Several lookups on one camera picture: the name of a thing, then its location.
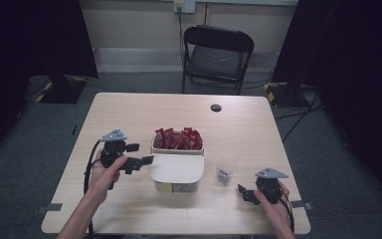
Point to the grey tape strip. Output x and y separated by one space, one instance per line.
50 207
301 204

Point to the white box lid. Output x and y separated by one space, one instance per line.
175 167

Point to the white wall outlet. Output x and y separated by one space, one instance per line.
184 6

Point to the black curtain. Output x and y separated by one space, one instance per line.
354 66
20 49

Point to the person's right hand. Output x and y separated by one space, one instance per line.
273 210

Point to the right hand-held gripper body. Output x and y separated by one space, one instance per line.
269 184

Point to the person's left hand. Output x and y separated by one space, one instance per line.
102 181

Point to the pile of red packets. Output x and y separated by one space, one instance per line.
178 139

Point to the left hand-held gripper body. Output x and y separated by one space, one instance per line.
113 151

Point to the dark powder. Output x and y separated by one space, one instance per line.
225 172

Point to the white storage box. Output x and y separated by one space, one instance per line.
177 187

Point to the clear plastic cup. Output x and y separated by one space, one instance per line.
226 164

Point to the black folding chair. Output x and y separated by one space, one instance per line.
217 58

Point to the black stand base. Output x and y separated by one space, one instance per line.
285 94
64 89

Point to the black table grommet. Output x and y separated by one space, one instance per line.
216 108

